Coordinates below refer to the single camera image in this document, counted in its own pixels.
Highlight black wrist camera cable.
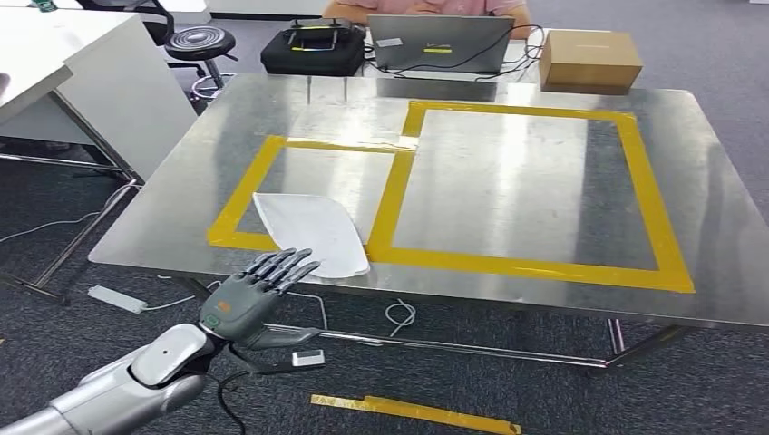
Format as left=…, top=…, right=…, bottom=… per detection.
left=216, top=369, right=259, bottom=435

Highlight small yellow tape frame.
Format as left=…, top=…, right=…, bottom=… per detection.
left=207, top=134, right=419, bottom=254

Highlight black office chair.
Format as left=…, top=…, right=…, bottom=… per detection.
left=74, top=0, right=175, bottom=46

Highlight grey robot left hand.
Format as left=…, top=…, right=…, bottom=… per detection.
left=199, top=247, right=323, bottom=351

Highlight black round stool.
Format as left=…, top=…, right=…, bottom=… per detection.
left=163, top=26, right=239, bottom=103

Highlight brown cardboard box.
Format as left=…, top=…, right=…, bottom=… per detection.
left=539, top=28, right=644, bottom=96

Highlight steel workbench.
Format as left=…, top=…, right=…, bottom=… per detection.
left=26, top=72, right=769, bottom=376

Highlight black equipment case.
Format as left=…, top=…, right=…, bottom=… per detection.
left=259, top=17, right=367, bottom=77

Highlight black laptop cables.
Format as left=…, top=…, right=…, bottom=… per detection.
left=363, top=24, right=547, bottom=82

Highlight white power strip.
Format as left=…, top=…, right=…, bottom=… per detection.
left=86, top=285, right=149, bottom=314

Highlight white office desk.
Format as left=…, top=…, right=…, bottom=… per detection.
left=0, top=5, right=200, bottom=181

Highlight white plastic cover part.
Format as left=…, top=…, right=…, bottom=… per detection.
left=252, top=191, right=371, bottom=280

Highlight large yellow tape frame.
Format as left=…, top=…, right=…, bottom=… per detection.
left=366, top=101, right=696, bottom=295

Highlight grey laptop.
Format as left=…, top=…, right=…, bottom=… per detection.
left=366, top=14, right=517, bottom=74

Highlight yellow floor tape strip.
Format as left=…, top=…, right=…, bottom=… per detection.
left=310, top=392, right=522, bottom=435

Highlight white floor cable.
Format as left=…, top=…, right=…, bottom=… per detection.
left=0, top=209, right=103, bottom=245
left=384, top=298, right=417, bottom=339

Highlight person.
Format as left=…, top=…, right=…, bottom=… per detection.
left=321, top=0, right=535, bottom=40

